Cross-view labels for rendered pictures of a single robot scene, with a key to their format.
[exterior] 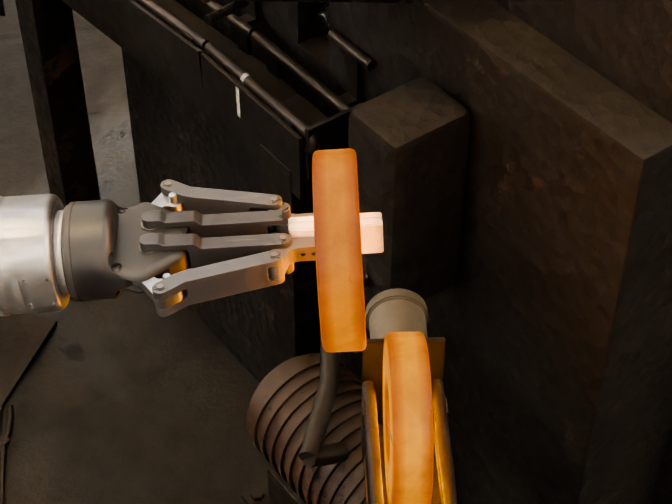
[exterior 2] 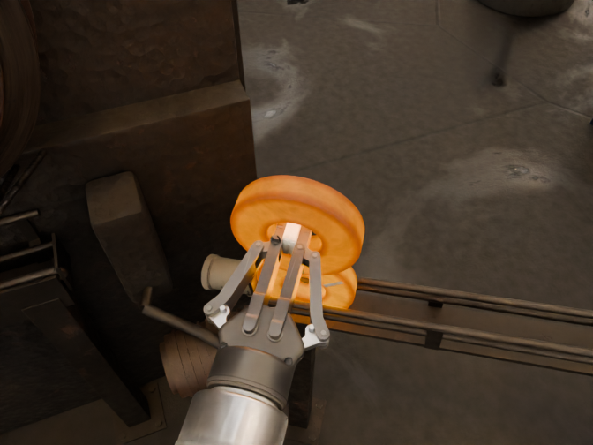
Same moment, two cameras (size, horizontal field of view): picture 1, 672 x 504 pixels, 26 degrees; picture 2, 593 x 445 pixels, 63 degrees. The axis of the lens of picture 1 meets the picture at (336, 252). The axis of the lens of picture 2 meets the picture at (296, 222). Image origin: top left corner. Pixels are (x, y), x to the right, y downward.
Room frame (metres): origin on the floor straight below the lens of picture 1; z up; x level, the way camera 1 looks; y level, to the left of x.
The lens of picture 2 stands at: (0.71, 0.33, 1.35)
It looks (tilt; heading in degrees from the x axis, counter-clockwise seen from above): 51 degrees down; 285
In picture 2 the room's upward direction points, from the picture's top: straight up
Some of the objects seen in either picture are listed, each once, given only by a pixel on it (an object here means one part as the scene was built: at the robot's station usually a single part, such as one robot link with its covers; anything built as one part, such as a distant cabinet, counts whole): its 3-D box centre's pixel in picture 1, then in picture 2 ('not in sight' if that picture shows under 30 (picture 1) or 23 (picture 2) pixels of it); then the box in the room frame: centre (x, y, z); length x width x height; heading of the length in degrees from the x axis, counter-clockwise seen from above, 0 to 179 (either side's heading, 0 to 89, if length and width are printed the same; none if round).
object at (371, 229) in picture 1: (336, 238); (299, 222); (0.80, 0.00, 0.92); 0.07 x 0.01 x 0.03; 92
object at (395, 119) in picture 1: (408, 199); (132, 239); (1.11, -0.07, 0.68); 0.11 x 0.08 x 0.24; 127
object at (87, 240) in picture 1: (128, 248); (258, 353); (0.79, 0.16, 0.91); 0.09 x 0.08 x 0.07; 92
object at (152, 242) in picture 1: (217, 254); (288, 293); (0.78, 0.09, 0.92); 0.11 x 0.01 x 0.04; 91
